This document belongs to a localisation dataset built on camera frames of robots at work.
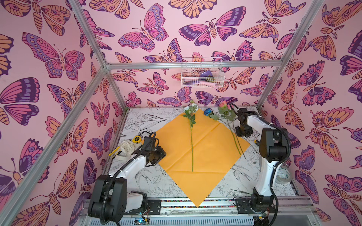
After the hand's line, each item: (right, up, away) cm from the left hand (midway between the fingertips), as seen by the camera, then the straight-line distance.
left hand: (166, 152), depth 89 cm
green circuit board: (-11, -32, -16) cm, 38 cm away
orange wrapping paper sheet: (+21, -2, +6) cm, 22 cm away
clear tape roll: (+70, -13, -5) cm, 71 cm away
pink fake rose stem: (+47, +29, +28) cm, 62 cm away
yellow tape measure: (-22, +7, +9) cm, 24 cm away
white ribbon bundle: (-27, +2, +6) cm, 28 cm away
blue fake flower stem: (+31, +27, +23) cm, 47 cm away
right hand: (+54, +11, +11) cm, 56 cm away
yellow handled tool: (-35, -1, +6) cm, 36 cm away
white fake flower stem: (+17, +28, +25) cm, 41 cm away
